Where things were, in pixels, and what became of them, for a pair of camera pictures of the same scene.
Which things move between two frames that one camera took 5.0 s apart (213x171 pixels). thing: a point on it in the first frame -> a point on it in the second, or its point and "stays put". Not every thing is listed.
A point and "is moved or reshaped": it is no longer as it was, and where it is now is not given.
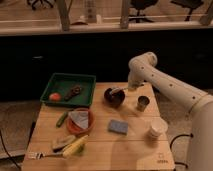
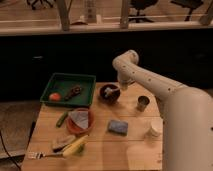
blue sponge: (118, 126) stays put
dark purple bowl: (114, 99) is moved or reshaped
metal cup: (143, 101) stays put
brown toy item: (73, 91) stays put
